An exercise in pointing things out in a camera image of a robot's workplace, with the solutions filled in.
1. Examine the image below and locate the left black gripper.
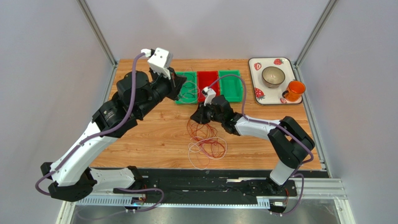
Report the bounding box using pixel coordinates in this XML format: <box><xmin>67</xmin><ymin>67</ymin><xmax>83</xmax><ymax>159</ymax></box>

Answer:
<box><xmin>136</xmin><ymin>67</ymin><xmax>188</xmax><ymax>119</ymax></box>

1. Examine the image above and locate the pink cable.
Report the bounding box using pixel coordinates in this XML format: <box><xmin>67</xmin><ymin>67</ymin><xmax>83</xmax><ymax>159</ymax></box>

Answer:
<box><xmin>183</xmin><ymin>65</ymin><xmax>201</xmax><ymax>100</ymax></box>

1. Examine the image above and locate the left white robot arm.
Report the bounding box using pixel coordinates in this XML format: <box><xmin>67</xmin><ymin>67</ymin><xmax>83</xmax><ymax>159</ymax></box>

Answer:
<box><xmin>41</xmin><ymin>71</ymin><xmax>187</xmax><ymax>202</ymax></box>

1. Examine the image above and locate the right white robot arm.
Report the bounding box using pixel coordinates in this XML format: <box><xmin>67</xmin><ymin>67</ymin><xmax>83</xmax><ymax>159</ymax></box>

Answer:
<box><xmin>190</xmin><ymin>96</ymin><xmax>315</xmax><ymax>194</ymax></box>

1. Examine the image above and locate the right green bin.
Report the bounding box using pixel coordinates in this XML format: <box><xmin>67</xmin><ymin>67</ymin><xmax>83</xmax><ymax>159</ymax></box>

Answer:
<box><xmin>219</xmin><ymin>76</ymin><xmax>243</xmax><ymax>103</ymax></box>

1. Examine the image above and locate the green bin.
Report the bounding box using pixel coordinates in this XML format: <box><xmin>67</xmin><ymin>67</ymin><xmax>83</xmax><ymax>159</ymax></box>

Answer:
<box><xmin>219</xmin><ymin>76</ymin><xmax>243</xmax><ymax>103</ymax></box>
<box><xmin>175</xmin><ymin>71</ymin><xmax>198</xmax><ymax>104</ymax></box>

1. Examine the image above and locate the left green bin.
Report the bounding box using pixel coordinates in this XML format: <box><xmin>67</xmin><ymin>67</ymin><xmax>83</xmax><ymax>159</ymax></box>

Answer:
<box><xmin>175</xmin><ymin>71</ymin><xmax>198</xmax><ymax>104</ymax></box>

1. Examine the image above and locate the red bin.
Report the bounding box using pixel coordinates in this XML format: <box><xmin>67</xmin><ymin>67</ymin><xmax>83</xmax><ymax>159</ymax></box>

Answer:
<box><xmin>197</xmin><ymin>71</ymin><xmax>219</xmax><ymax>103</ymax></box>

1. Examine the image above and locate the strawberry pattern tray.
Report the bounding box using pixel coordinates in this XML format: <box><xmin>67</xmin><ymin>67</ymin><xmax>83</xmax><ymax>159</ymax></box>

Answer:
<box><xmin>248</xmin><ymin>57</ymin><xmax>303</xmax><ymax>105</ymax></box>

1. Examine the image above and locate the grey bowl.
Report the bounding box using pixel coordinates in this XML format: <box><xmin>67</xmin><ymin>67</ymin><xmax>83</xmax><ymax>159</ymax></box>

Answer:
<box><xmin>262</xmin><ymin>66</ymin><xmax>285</xmax><ymax>88</ymax></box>

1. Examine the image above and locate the orange cup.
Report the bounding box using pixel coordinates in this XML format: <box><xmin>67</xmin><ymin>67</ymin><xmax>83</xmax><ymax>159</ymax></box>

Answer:
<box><xmin>282</xmin><ymin>80</ymin><xmax>306</xmax><ymax>102</ymax></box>

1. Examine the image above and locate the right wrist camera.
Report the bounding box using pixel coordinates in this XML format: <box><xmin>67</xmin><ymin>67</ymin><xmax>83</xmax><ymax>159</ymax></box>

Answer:
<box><xmin>201</xmin><ymin>87</ymin><xmax>216</xmax><ymax>106</ymax></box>

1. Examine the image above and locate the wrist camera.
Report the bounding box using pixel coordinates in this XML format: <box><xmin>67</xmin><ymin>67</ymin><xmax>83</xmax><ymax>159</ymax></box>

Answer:
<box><xmin>201</xmin><ymin>87</ymin><xmax>216</xmax><ymax>106</ymax></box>
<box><xmin>141</xmin><ymin>48</ymin><xmax>173</xmax><ymax>80</ymax></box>

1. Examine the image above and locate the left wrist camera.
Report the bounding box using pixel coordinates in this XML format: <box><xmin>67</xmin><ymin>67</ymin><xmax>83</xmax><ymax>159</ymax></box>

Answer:
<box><xmin>141</xmin><ymin>48</ymin><xmax>173</xmax><ymax>80</ymax></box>

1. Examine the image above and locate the orange cable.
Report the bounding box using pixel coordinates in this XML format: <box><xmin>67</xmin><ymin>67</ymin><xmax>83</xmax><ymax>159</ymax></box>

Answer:
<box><xmin>186</xmin><ymin>119</ymin><xmax>218</xmax><ymax>140</ymax></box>

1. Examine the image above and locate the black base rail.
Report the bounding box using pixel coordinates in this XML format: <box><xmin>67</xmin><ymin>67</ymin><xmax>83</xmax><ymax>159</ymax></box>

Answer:
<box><xmin>114</xmin><ymin>167</ymin><xmax>302</xmax><ymax>205</ymax></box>

